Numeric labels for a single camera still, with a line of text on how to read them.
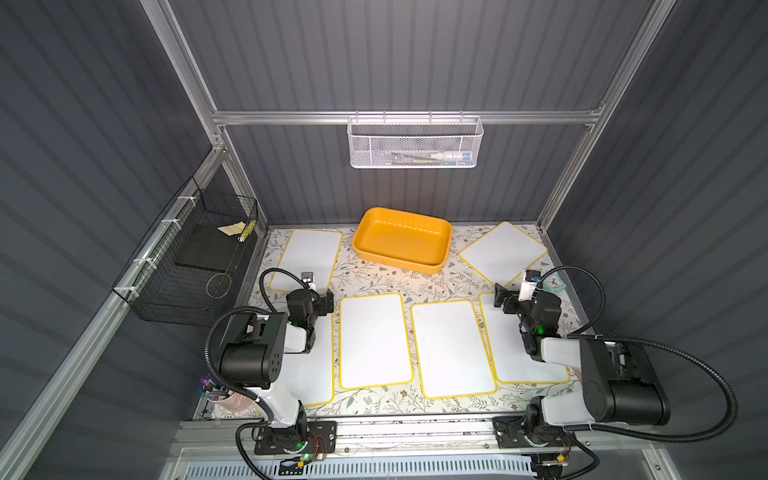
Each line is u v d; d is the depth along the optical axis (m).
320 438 0.72
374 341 0.93
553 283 1.01
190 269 0.73
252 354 0.48
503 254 1.12
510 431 0.74
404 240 1.19
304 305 0.75
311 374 0.85
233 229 0.81
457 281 1.05
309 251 1.12
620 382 0.45
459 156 0.89
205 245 0.77
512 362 0.84
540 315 0.71
